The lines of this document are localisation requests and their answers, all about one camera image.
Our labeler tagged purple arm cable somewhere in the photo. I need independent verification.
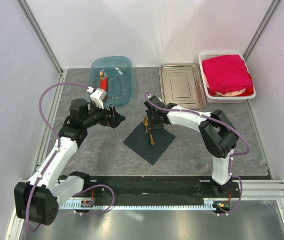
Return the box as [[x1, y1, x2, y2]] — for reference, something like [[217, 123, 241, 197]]
[[26, 82, 95, 233], [144, 92, 251, 217]]

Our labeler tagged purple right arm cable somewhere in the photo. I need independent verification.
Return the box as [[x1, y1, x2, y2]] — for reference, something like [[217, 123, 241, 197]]
[[144, 92, 251, 217]]

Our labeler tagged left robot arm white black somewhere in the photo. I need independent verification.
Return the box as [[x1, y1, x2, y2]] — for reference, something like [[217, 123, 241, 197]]
[[14, 98, 125, 226]]

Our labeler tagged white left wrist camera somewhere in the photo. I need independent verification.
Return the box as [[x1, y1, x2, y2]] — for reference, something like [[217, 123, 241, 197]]
[[87, 86, 107, 109]]

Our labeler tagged red folded cloth stack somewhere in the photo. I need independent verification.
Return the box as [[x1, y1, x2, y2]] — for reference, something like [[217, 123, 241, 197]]
[[202, 54, 255, 97]]

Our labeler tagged gold spoon green handle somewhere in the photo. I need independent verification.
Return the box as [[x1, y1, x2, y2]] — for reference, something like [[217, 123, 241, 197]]
[[149, 131, 155, 145]]

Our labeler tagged white plastic basket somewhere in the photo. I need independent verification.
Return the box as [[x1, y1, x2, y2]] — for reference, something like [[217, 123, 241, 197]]
[[198, 50, 256, 104]]

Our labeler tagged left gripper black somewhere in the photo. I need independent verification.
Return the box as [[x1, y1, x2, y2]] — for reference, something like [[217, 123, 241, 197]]
[[82, 100, 125, 129]]

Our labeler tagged stainless steel tray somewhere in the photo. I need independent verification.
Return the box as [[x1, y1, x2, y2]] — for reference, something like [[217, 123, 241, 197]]
[[159, 63, 208, 110]]

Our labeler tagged black paper napkin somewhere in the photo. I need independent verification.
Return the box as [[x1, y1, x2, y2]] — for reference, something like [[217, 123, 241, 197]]
[[123, 122, 175, 165]]

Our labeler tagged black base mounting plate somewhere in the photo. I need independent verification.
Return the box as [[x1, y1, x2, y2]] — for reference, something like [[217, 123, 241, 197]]
[[74, 176, 241, 207]]

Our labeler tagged red rolled napkin with cutlery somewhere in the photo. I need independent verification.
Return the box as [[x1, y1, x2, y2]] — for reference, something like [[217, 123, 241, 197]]
[[99, 70, 108, 91]]

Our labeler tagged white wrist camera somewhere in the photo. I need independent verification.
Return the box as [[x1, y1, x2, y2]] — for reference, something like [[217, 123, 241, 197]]
[[147, 94, 164, 107], [87, 86, 107, 109]]

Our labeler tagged blue transparent plastic container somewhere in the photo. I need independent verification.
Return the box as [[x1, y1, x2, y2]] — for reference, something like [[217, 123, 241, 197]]
[[89, 56, 134, 107]]

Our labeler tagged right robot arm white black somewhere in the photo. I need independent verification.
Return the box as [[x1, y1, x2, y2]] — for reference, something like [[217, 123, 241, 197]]
[[144, 96, 239, 197]]

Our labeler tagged aluminium frame rail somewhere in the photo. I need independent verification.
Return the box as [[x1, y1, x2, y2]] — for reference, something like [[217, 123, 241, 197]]
[[242, 180, 284, 201]]

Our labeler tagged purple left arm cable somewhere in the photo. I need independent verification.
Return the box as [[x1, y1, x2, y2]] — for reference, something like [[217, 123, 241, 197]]
[[26, 82, 95, 233]]

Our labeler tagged slotted grey cable duct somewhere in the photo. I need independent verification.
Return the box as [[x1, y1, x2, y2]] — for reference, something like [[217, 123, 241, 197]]
[[59, 197, 230, 211]]

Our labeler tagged gold fork green handle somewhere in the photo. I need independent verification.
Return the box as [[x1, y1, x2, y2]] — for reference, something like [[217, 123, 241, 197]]
[[143, 116, 151, 149]]

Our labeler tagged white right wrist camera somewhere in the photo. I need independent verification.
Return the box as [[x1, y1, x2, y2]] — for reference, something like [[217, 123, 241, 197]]
[[147, 94, 164, 107]]

